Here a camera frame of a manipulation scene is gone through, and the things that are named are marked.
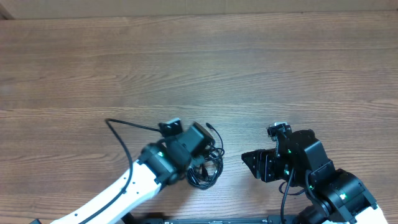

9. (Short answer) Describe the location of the black usb cable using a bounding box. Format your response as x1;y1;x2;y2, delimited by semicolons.
185;122;225;190

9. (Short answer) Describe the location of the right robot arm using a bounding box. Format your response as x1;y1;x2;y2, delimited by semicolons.
241;124;387;223

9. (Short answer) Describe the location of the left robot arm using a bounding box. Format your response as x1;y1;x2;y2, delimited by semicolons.
52;118;215;224

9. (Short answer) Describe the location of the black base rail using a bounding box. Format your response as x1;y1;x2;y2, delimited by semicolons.
121;213;305;224

